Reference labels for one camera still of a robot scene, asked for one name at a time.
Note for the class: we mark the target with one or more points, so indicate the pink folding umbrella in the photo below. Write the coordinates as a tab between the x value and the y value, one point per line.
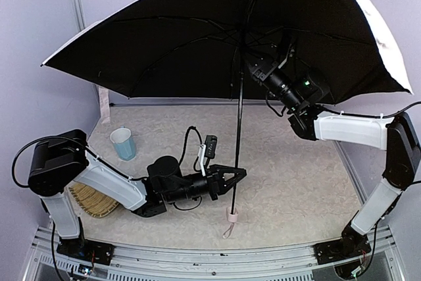
194	48

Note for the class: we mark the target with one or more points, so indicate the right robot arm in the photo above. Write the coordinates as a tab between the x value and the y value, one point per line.
394	134

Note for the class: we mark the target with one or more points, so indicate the front aluminium rail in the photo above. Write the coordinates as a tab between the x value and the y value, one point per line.
135	262

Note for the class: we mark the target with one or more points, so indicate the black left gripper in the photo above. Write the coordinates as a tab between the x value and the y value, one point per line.
214	183

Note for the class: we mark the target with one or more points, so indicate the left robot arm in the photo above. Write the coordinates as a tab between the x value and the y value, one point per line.
66	158

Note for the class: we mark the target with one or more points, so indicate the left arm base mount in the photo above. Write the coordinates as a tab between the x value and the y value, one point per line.
87	250

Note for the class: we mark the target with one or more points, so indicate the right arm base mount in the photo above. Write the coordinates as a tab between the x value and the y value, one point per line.
337	250

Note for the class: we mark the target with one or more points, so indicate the woven bamboo tray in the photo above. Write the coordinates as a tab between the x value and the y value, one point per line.
93	202

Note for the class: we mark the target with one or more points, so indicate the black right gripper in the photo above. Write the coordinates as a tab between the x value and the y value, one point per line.
260	72

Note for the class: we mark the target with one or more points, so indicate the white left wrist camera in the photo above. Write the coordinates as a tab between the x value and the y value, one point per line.
207	151

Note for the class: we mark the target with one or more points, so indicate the light blue white mug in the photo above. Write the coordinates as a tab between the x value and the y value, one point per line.
123	143

